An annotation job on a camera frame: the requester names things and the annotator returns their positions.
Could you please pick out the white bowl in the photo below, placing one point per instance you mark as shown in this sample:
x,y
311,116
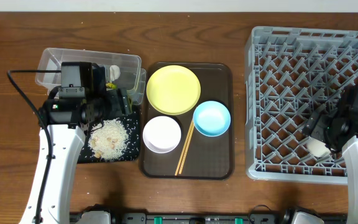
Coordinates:
x,y
161,134

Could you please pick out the wooden chopstick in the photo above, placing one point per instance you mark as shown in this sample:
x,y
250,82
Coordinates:
x,y
187,151
183,149

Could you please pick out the clear plastic bin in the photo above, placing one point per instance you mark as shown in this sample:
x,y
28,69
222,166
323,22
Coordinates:
x,y
132,76

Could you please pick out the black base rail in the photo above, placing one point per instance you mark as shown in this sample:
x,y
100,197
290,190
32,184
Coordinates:
x,y
141,218

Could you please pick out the dark brown serving tray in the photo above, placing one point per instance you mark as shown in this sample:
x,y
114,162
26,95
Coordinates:
x,y
207,157

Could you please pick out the white tissue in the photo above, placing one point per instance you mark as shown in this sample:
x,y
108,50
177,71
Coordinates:
x,y
114,72

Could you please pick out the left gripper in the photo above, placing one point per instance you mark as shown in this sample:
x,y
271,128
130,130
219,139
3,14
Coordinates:
x,y
123,101

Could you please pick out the light blue bowl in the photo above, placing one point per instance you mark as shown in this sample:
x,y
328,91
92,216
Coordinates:
x,y
211,118

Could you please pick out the black plastic tray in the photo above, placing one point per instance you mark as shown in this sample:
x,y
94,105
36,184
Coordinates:
x,y
131,123

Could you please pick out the green orange snack wrapper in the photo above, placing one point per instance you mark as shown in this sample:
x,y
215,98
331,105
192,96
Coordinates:
x,y
111,86

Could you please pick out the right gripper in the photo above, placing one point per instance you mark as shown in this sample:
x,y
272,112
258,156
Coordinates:
x,y
314,118

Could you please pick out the pile of rice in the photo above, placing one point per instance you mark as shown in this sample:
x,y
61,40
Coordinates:
x,y
108,140

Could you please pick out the yellow plate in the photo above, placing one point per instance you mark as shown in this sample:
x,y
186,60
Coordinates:
x,y
173,89

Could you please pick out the small white green cup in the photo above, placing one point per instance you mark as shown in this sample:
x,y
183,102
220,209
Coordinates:
x,y
317,148

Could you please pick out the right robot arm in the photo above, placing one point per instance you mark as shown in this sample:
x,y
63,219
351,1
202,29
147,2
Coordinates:
x,y
349,153

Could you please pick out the grey dishwasher rack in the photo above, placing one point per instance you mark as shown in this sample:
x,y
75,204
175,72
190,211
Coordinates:
x,y
289,73

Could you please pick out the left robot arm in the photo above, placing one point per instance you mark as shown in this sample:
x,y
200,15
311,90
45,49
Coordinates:
x,y
60,145

